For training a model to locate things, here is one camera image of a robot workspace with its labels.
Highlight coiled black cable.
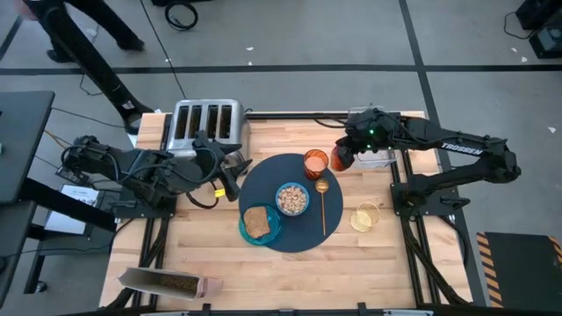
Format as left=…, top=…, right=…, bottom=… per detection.
left=163, top=0, right=200, bottom=32

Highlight black metal table frame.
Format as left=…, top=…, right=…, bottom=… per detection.
left=104, top=110, right=473, bottom=316

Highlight black desk top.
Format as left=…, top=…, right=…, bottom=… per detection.
left=0, top=90, right=56, bottom=205

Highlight gold wire cup holder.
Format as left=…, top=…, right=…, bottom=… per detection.
left=349, top=201, right=382, bottom=233

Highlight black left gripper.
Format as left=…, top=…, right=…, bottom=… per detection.
left=191, top=129, right=255, bottom=204

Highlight orange patterned bowl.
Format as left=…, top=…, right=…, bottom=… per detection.
left=274, top=181, right=311, bottom=218

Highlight gold spoon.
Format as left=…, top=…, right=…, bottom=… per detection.
left=314, top=177, right=331, bottom=237

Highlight silver four-slot toaster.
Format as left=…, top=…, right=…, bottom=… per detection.
left=166, top=98, right=251, bottom=167

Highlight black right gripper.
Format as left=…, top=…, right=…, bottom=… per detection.
left=335, top=107, right=400, bottom=171

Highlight person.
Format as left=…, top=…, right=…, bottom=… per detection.
left=17, top=0, right=147, bottom=63

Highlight black desk leg frame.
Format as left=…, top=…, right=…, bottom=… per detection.
left=0, top=176, right=118, bottom=308

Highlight black equipment case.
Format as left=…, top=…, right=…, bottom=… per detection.
left=515, top=0, right=562, bottom=32
left=528, top=25, right=562, bottom=60

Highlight clear plastic bin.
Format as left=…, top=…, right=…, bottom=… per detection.
left=350, top=104, right=399, bottom=170

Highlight orange glass cup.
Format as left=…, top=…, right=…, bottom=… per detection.
left=302, top=148, right=330, bottom=182

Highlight dark round woven placemat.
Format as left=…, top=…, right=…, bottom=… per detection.
left=237, top=152, right=345, bottom=255

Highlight white paper sheet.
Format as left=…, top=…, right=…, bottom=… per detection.
left=43, top=183, right=102, bottom=236

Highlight black power adapter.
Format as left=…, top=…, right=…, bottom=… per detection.
left=55, top=163, right=91, bottom=187

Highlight brown bread slice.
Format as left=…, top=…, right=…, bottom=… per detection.
left=241, top=205, right=272, bottom=240

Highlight teal glass plate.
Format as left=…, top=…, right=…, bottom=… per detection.
left=237, top=203, right=283, bottom=247

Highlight black hazard-striped mat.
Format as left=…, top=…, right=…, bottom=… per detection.
left=475, top=231, right=562, bottom=310

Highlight cereal loops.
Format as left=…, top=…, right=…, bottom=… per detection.
left=277, top=184, right=308, bottom=215

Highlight pink strawberry cereal box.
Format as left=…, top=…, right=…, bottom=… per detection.
left=117, top=266, right=224, bottom=302

